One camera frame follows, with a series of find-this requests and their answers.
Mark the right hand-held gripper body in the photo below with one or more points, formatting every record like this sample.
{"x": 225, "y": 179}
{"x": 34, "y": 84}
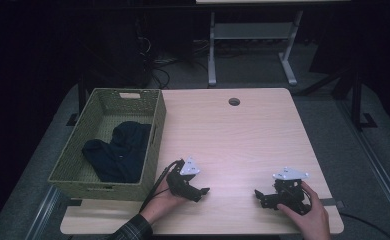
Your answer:
{"x": 289, "y": 190}

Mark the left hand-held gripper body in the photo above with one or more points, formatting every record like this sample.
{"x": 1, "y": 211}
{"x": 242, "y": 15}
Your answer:
{"x": 181, "y": 178}

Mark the dark cloth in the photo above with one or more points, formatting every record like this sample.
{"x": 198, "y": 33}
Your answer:
{"x": 118, "y": 155}

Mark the green woven basket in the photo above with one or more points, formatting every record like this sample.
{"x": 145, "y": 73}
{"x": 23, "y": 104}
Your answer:
{"x": 109, "y": 143}

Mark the person's right hand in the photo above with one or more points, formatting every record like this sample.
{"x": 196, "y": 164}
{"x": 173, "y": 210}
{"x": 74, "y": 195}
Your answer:
{"x": 308, "y": 213}

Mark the person's left hand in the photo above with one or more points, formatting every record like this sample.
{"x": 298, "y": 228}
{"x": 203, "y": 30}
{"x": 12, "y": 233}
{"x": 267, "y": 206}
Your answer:
{"x": 164, "y": 204}

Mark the person's plaid left sleeve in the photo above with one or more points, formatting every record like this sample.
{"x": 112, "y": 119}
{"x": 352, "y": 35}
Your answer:
{"x": 131, "y": 230}

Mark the black metal stand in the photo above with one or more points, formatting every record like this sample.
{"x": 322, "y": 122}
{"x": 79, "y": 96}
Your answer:
{"x": 358, "y": 100}

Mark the white metal table frame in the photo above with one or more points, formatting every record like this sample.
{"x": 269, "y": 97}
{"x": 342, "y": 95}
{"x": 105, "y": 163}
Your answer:
{"x": 249, "y": 43}

